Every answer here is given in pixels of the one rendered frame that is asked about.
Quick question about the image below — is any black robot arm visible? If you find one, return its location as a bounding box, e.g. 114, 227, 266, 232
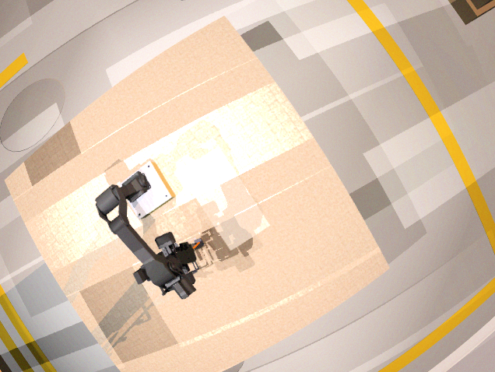
95, 171, 197, 300

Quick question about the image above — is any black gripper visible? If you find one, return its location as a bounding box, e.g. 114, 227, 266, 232
155, 232, 196, 284

